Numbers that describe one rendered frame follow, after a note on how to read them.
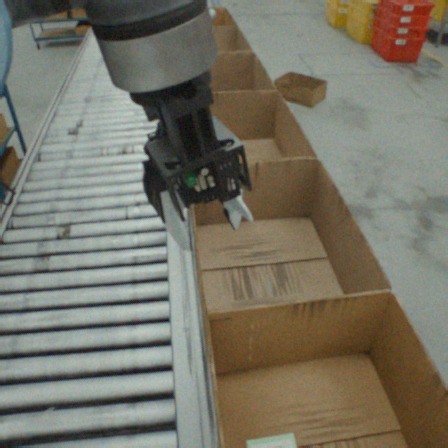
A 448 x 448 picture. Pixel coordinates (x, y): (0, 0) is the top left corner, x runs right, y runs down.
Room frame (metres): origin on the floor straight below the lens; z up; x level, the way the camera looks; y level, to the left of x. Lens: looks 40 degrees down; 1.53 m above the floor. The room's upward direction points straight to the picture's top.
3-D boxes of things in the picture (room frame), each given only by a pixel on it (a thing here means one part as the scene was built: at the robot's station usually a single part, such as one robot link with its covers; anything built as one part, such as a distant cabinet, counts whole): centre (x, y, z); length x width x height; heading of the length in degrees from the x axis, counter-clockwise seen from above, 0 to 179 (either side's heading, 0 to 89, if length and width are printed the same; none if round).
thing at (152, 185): (0.36, 0.06, 1.29); 0.05 x 0.02 x 0.09; 114
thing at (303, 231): (0.60, -0.09, 0.97); 0.39 x 0.29 x 0.17; 8
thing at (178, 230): (0.34, 0.05, 1.24); 0.06 x 0.03 x 0.09; 25
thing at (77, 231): (0.94, 0.42, 0.72); 0.52 x 0.05 x 0.05; 98
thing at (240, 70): (1.38, 0.02, 0.96); 0.39 x 0.29 x 0.17; 7
